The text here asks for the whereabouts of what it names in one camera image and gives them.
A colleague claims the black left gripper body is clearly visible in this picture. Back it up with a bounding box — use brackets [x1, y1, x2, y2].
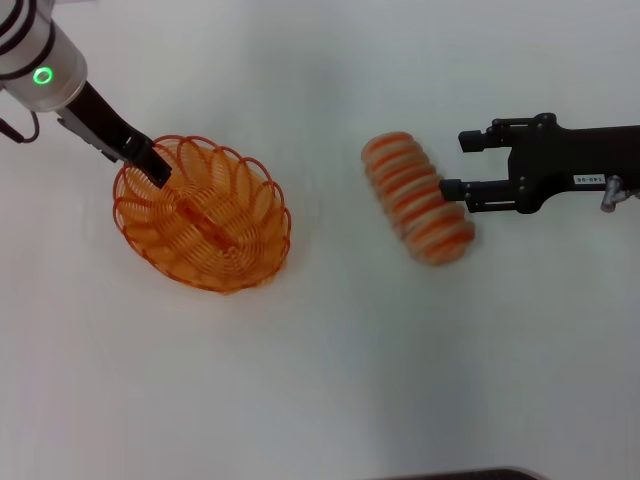
[56, 79, 154, 164]

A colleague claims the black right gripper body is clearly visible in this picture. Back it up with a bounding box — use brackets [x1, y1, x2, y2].
[506, 112, 640, 216]

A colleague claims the orange striped bread loaf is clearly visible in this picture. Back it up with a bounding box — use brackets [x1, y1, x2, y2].
[359, 130, 476, 267]

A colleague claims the orange wire basket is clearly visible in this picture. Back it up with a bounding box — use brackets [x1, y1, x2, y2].
[112, 133, 293, 294]

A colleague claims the dark rounded robot base edge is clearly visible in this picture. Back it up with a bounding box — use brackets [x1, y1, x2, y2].
[379, 467, 544, 480]

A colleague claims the silver plug with short cable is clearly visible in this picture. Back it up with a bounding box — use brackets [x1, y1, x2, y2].
[599, 175, 640, 213]

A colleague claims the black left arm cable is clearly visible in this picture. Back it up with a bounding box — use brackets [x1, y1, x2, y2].
[0, 109, 41, 146]

